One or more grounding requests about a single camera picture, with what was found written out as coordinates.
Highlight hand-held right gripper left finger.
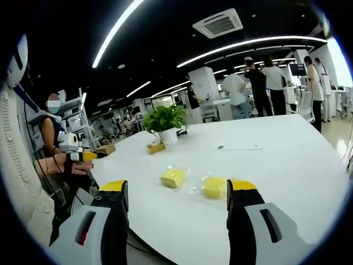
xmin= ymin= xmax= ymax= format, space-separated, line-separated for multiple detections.
xmin=48 ymin=179 xmax=130 ymax=265

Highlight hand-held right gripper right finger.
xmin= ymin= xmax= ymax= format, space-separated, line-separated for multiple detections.
xmin=226 ymin=178 xmax=318 ymax=265

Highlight small clear plastic piece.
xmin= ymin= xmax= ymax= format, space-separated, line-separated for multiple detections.
xmin=190 ymin=174 xmax=227 ymax=200

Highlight dark yellow silicone block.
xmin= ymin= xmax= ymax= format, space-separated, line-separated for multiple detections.
xmin=147 ymin=143 xmax=168 ymax=155

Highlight person's left hand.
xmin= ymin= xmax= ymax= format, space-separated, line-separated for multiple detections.
xmin=54 ymin=153 xmax=94 ymax=176

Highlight brown cardboard box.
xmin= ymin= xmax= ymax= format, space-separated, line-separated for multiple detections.
xmin=94 ymin=144 xmax=116 ymax=156

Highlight white storage shelf rack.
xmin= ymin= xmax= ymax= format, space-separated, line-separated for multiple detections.
xmin=56 ymin=87 xmax=95 ymax=150

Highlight person's cream knit sweater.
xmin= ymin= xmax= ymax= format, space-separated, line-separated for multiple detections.
xmin=0 ymin=88 xmax=56 ymax=247

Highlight white table socket panel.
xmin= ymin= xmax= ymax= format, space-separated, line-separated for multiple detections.
xmin=211 ymin=144 xmax=264 ymax=152

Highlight short ceiling light strip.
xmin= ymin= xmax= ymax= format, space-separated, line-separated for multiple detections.
xmin=126 ymin=81 xmax=152 ymax=98

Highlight green plant in white pot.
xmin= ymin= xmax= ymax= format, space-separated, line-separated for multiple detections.
xmin=141 ymin=104 xmax=190 ymax=146

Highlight white worn chest device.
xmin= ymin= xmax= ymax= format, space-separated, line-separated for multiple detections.
xmin=6 ymin=33 xmax=29 ymax=89

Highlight long ceiling light strip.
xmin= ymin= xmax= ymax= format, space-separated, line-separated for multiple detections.
xmin=92 ymin=0 xmax=145 ymax=69

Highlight white office chair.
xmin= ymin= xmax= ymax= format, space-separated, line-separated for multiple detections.
xmin=298 ymin=92 xmax=315 ymax=123

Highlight white square column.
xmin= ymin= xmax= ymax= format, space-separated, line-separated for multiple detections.
xmin=188 ymin=67 xmax=221 ymax=122

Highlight monitor screen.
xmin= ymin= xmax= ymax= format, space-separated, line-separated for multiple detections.
xmin=288 ymin=63 xmax=307 ymax=78

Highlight curved ceiling light strip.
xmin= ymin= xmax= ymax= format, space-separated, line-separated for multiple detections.
xmin=176 ymin=35 xmax=328 ymax=68

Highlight ceiling air conditioner vent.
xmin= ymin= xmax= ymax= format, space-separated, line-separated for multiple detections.
xmin=192 ymin=8 xmax=244 ymax=39

